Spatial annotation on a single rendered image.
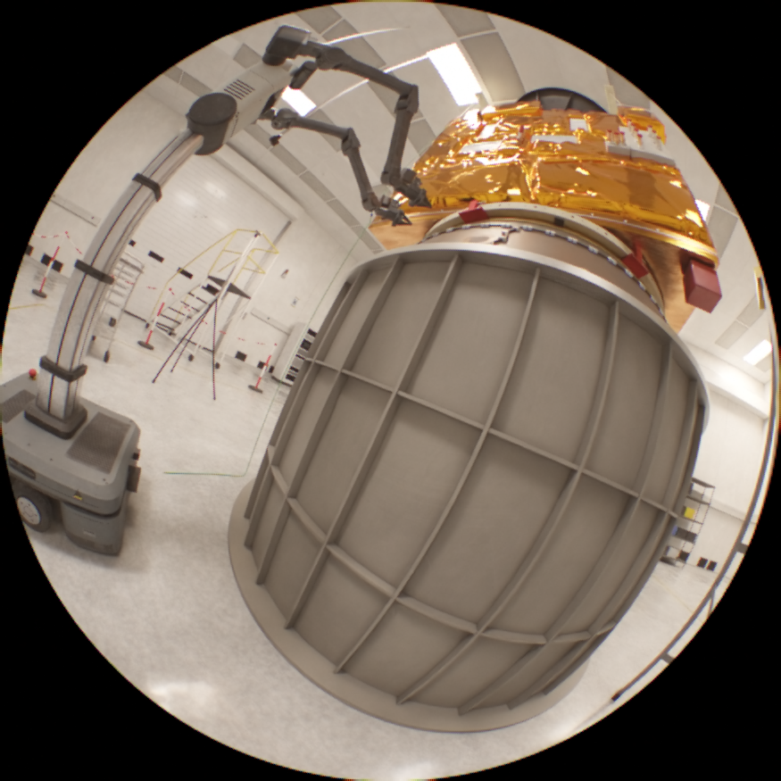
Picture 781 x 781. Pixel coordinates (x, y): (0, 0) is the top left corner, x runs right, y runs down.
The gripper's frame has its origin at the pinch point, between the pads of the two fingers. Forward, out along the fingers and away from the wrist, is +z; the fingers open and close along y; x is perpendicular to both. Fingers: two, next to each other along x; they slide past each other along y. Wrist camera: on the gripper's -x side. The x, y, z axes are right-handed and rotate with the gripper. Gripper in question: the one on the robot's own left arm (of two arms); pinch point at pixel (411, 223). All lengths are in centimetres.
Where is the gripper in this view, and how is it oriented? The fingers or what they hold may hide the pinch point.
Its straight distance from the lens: 147.8
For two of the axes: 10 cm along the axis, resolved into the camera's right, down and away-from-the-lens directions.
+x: -2.6, 9.6, -0.1
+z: 9.1, 2.5, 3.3
